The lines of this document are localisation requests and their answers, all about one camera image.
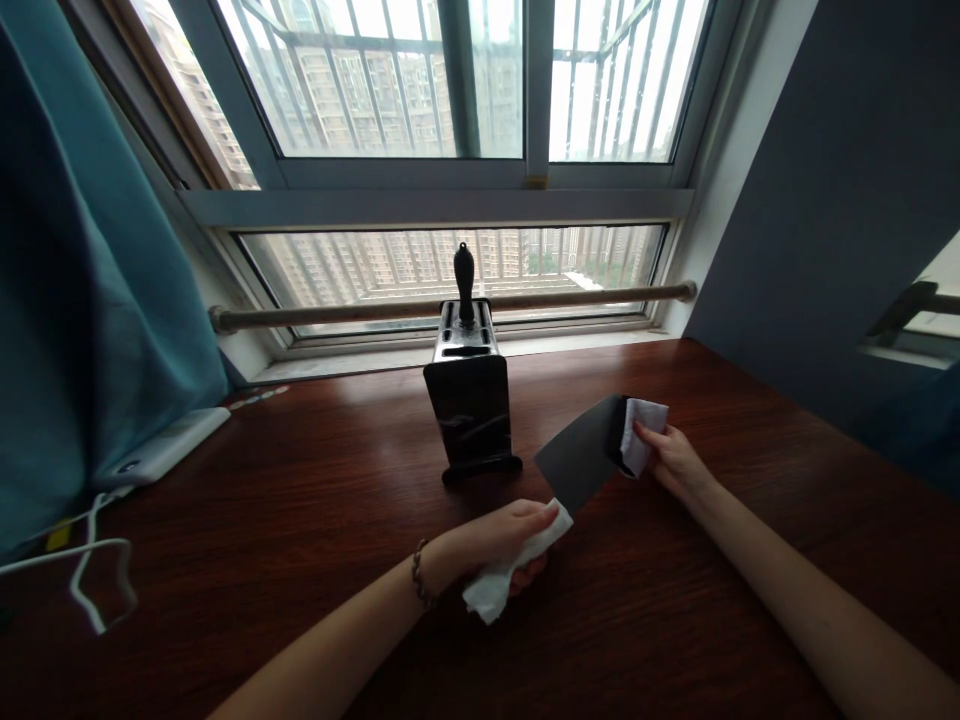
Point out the dark grey cleaver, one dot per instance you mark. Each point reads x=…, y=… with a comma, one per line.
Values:
x=581, y=454

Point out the person's left thumb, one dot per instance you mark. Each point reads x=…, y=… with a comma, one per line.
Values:
x=536, y=511

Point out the small side window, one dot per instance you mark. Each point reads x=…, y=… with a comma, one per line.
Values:
x=911, y=307

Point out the teal curtain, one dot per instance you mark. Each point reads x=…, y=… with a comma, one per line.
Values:
x=82, y=300

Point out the person's right fingers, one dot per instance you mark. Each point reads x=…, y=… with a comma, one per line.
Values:
x=651, y=439

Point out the person's left hand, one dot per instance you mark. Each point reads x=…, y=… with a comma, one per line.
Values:
x=480, y=540

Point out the wooden window rod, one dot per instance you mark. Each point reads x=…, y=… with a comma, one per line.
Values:
x=450, y=306

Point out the person's right hand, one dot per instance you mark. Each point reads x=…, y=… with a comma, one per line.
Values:
x=679, y=465

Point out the white tissue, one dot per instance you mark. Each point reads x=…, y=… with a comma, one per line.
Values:
x=643, y=435
x=517, y=562

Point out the black knife block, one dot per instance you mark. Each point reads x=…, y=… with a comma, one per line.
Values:
x=469, y=405

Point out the person's left fingers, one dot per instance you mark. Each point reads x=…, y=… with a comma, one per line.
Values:
x=529, y=576

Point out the large barred window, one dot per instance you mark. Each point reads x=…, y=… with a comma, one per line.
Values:
x=450, y=150

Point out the white power strip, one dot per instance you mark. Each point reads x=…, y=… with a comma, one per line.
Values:
x=161, y=450

